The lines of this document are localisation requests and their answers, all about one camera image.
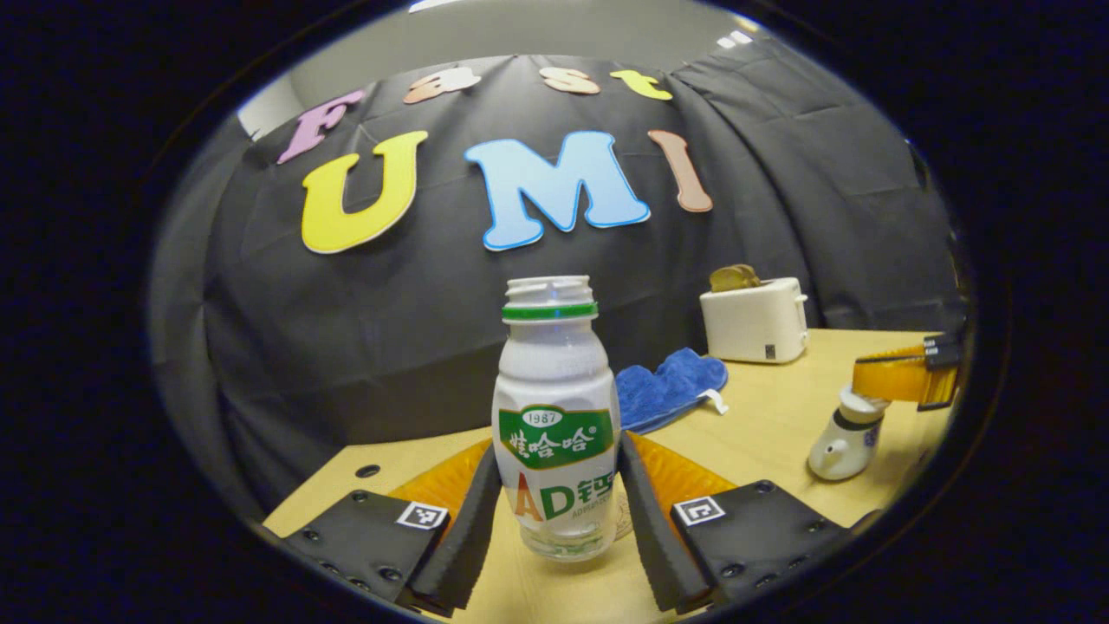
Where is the toasted bread slice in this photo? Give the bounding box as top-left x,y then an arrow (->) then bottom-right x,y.
710,263 -> 762,294

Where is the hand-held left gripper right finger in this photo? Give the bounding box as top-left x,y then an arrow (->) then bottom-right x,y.
615,430 -> 856,615

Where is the white teacup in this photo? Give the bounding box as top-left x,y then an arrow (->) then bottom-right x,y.
807,407 -> 884,483

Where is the white toaster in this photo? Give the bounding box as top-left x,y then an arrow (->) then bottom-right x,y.
699,276 -> 809,364

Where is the black backdrop cloth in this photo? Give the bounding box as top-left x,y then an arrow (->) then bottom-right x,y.
147,39 -> 967,521

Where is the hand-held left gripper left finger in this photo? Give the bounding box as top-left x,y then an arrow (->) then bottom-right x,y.
279,438 -> 505,619

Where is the white water bottle green label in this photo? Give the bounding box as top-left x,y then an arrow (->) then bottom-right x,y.
491,276 -> 623,562

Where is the blue towel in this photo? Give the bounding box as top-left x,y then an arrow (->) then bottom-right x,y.
614,348 -> 730,435

